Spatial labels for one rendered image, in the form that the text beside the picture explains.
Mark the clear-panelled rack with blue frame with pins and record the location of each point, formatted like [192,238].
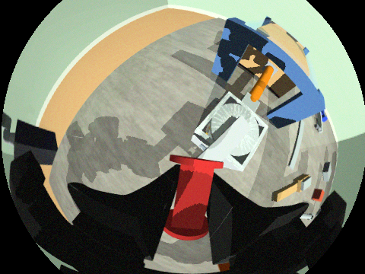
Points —
[290,44]

